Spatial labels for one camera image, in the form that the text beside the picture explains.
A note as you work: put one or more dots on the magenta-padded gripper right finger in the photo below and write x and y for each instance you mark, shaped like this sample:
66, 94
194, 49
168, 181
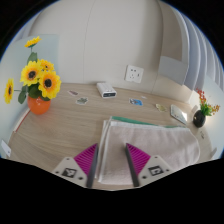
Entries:
153, 170

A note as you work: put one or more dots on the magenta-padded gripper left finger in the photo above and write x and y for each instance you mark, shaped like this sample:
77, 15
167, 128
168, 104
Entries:
71, 171

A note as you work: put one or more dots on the beige towel with green edge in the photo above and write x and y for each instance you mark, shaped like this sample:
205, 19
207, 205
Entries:
160, 143

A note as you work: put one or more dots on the yellow picture sticker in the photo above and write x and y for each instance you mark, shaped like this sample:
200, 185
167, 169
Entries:
161, 107

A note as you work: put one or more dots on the black round vase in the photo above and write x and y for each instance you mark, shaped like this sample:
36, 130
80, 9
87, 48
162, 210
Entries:
199, 119

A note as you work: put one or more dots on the blue picture sticker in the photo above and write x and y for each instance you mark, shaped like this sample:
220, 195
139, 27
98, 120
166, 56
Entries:
136, 102

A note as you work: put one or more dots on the white divider clamp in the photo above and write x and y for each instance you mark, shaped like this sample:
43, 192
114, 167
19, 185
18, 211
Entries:
5, 148

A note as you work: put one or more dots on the grey green sticker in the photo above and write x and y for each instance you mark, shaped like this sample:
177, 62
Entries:
82, 100

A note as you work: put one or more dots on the orange round vase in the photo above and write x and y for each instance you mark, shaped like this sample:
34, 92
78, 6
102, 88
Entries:
39, 106

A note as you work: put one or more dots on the frosted desk divider panel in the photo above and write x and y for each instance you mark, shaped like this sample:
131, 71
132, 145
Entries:
11, 66
215, 130

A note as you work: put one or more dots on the small pink sticker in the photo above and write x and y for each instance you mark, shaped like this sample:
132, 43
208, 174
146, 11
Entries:
73, 93

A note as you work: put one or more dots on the orange flower green sprig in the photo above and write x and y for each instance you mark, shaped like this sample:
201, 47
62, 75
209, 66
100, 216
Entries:
206, 107

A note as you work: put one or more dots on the small white box device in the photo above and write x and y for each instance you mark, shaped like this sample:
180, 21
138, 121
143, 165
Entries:
106, 89

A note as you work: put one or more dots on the artificial sunflower bouquet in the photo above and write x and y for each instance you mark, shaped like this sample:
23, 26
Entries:
48, 83

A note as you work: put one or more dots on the grey pleated curtain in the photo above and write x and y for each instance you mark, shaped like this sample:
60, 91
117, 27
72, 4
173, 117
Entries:
196, 50

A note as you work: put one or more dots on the white wall socket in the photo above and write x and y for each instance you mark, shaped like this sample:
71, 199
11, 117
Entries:
134, 73

